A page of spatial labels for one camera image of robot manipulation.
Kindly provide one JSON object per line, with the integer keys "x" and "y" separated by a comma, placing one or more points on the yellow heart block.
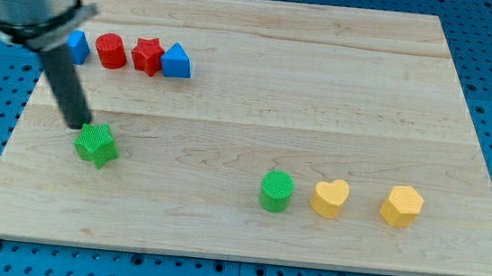
{"x": 329, "y": 197}

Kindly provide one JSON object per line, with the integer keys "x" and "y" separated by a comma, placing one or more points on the green cylinder block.
{"x": 277, "y": 188}

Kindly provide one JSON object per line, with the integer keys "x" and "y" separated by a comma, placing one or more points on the red cylinder block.
{"x": 111, "y": 51}

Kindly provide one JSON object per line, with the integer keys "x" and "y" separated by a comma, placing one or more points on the green star block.
{"x": 96, "y": 144}

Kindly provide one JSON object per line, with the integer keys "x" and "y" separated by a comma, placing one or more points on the blue triangle block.
{"x": 175, "y": 63}

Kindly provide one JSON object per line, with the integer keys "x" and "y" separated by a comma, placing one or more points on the wooden board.
{"x": 323, "y": 93}

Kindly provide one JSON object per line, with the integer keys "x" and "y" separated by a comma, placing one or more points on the yellow hexagon block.
{"x": 402, "y": 206}

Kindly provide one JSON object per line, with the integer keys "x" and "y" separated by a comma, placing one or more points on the red star block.
{"x": 146, "y": 56}

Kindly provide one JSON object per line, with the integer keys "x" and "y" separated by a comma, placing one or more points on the blue block behind arm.
{"x": 78, "y": 47}

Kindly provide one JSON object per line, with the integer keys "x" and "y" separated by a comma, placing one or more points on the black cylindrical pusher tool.
{"x": 64, "y": 82}

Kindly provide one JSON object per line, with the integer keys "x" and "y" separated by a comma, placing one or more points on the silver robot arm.
{"x": 43, "y": 27}

